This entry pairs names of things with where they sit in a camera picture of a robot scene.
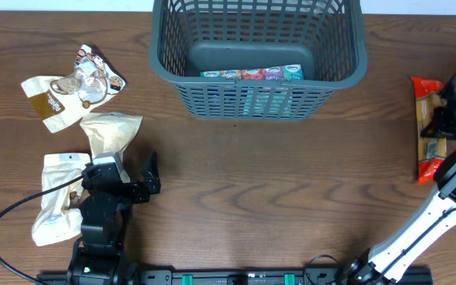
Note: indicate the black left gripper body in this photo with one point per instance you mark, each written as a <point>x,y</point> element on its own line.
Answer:
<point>135,193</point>

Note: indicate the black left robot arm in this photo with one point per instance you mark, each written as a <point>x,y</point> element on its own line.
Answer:
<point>98,257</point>

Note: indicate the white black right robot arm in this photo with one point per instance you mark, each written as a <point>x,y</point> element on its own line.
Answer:
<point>388,261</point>

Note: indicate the teal snack packet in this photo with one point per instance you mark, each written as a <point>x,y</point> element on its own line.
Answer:
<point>266,104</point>

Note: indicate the grey plastic basket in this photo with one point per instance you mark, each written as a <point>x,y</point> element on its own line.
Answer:
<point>326,37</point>

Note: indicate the spaghetti packet red ends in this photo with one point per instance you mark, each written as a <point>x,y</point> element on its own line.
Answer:
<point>431,151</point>

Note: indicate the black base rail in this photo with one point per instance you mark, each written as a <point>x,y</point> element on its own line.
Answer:
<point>413,276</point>

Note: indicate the plain beige paper pouch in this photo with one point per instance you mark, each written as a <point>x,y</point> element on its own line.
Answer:
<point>110,132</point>

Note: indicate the Pantree cookie pouch printed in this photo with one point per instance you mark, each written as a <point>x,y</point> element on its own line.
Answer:
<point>61,101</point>

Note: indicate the beige pouch with window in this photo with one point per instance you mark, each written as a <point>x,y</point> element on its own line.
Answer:
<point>60,218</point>

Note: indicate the multicolour tissue pack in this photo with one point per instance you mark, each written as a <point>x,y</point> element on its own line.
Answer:
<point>274,73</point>

